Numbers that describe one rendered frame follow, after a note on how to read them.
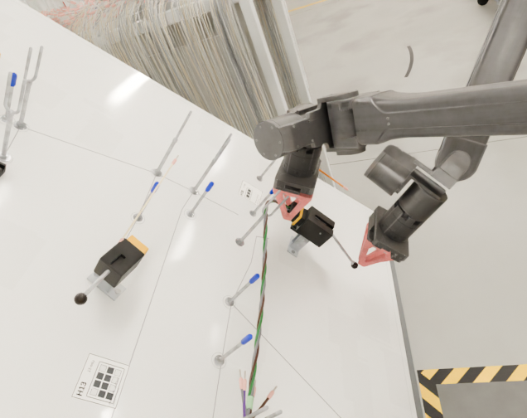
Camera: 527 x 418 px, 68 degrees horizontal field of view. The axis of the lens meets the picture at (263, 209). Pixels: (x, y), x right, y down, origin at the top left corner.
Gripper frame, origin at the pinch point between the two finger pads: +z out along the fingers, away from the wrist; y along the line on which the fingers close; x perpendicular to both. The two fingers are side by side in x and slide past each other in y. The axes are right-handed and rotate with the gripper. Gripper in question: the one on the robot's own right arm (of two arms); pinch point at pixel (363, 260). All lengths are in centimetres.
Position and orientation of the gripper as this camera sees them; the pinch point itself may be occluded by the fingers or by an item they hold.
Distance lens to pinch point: 77.3
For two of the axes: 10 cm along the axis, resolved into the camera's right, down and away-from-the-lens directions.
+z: -4.0, 6.7, 6.3
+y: -2.6, 5.7, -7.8
